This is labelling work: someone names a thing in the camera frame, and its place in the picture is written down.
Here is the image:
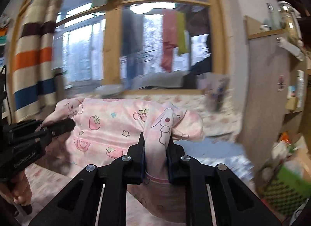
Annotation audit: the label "pink hanging cloth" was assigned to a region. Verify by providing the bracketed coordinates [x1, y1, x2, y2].
[161, 9, 178, 72]

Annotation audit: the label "wooden framed window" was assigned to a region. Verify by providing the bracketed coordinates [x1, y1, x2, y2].
[52, 0, 227, 93]

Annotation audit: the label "clear pen holder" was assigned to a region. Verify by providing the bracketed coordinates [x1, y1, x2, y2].
[204, 73, 230, 112]

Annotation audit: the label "bear print headboard cover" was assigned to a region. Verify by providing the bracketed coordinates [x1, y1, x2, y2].
[65, 92, 244, 141]

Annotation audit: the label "striped Paris curtain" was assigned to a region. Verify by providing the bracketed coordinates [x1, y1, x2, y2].
[13, 0, 63, 121]

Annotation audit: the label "left human hand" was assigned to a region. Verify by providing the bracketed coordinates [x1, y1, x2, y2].
[1, 171, 32, 206]

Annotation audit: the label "light blue folded blanket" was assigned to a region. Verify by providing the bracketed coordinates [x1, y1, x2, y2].
[176, 138, 255, 191]

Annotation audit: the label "green checkered basket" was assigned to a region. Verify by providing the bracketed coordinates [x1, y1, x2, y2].
[261, 166, 310, 216]

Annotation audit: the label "wooden cabinet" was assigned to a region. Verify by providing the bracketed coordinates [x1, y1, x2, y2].
[237, 16, 307, 170]

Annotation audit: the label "pink cartoon print pants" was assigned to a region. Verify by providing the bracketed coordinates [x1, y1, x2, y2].
[43, 97, 204, 223]

